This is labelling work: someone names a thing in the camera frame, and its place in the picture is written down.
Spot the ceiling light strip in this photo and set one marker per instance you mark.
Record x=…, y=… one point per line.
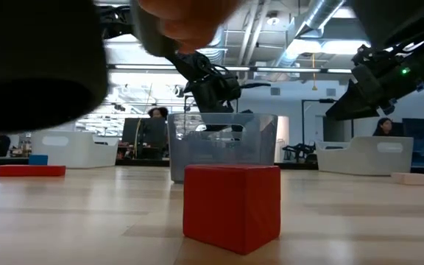
x=289, y=69

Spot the pale grey plastic bin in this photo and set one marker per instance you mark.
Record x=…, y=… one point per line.
x=363, y=158

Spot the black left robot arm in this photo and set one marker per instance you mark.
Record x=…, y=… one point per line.
x=114, y=22

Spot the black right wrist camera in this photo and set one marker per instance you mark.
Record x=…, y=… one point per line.
x=366, y=55

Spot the long red block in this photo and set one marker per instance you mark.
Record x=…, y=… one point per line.
x=31, y=171

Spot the red cube block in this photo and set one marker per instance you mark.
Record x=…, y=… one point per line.
x=230, y=210

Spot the natural wood block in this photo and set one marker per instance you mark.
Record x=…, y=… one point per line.
x=410, y=179

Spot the black metal frame stand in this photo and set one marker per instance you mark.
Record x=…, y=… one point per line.
x=326, y=101

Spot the person's hand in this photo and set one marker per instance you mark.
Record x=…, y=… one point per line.
x=190, y=22

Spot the silver ceiling duct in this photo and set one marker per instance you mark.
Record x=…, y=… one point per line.
x=322, y=14

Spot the black computer monitor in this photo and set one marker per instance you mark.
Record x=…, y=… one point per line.
x=153, y=136

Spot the clear plastic bin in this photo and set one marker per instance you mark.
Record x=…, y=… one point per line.
x=197, y=154

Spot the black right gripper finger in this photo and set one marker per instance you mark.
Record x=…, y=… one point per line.
x=348, y=106

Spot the small blue block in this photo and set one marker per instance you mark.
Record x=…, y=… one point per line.
x=38, y=159

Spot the person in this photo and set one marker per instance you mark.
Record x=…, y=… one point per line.
x=384, y=127
x=157, y=112

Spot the black background robot arm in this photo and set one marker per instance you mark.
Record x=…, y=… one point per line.
x=300, y=151

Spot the white plastic bin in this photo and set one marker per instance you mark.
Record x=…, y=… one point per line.
x=72, y=151

